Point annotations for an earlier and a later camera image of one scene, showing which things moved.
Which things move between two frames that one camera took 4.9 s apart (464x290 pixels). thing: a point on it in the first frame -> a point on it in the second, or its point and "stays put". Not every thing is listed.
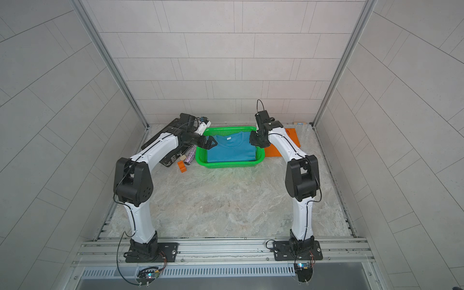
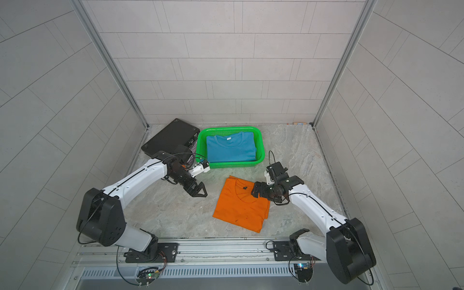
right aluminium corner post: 365,13 stays put
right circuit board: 304,270 stays put
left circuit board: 147,275 stays put
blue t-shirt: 232,147 stays put
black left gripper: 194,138 -> 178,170
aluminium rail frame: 225,257 stays put
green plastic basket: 201,153 stays put
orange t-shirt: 271,151 -> 236,204
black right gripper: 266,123 -> 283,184
